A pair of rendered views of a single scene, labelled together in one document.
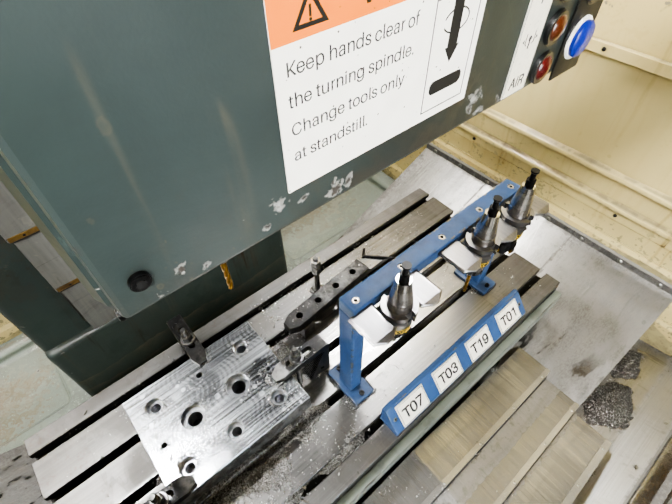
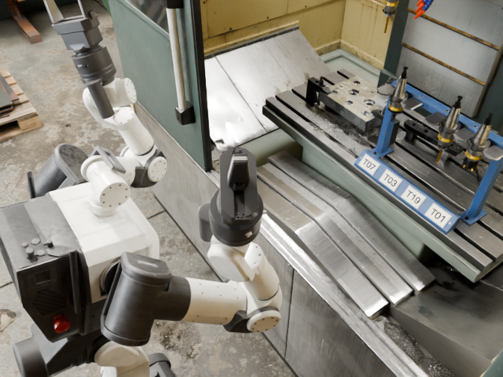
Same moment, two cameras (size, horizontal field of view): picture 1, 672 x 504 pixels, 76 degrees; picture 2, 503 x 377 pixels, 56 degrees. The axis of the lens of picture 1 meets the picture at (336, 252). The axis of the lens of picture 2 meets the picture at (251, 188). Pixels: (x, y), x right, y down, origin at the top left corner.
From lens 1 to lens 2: 161 cm
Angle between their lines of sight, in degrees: 61
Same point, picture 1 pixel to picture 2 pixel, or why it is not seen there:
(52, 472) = (331, 75)
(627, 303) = (490, 339)
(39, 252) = (410, 22)
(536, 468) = (347, 260)
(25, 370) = not seen: hidden behind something
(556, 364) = (426, 299)
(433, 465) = (344, 203)
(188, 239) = not seen: outside the picture
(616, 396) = (409, 347)
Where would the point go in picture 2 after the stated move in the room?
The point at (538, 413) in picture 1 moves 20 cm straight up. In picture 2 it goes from (384, 272) to (395, 236)
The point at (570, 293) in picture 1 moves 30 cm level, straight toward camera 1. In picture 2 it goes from (493, 309) to (415, 254)
